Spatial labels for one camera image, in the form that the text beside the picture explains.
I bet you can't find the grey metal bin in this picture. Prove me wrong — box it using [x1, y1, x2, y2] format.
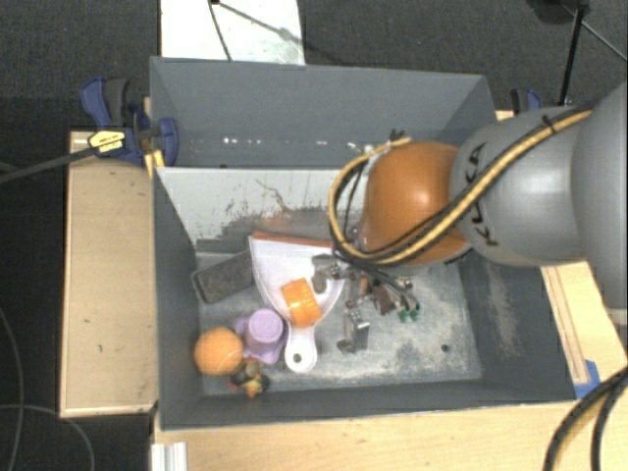
[148, 55, 578, 431]

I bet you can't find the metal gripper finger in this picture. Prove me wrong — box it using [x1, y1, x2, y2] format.
[336, 308, 371, 353]
[311, 253, 345, 294]

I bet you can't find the white dustpan with orange edge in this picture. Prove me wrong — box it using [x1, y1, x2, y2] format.
[247, 231, 347, 375]

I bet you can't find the orange plastic cup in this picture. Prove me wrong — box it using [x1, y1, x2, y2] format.
[280, 277, 324, 328]

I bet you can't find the black and orange toy animal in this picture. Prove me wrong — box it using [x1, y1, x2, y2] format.
[227, 359, 272, 400]

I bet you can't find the orange ball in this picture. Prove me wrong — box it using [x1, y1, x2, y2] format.
[192, 326, 245, 377]

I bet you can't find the purple plastic cup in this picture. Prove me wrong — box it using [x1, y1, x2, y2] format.
[232, 307, 288, 367]

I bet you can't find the pale wood board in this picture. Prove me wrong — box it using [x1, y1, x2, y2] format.
[58, 130, 161, 419]

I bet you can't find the dark green flat block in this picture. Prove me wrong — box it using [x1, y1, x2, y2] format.
[190, 251, 255, 305]

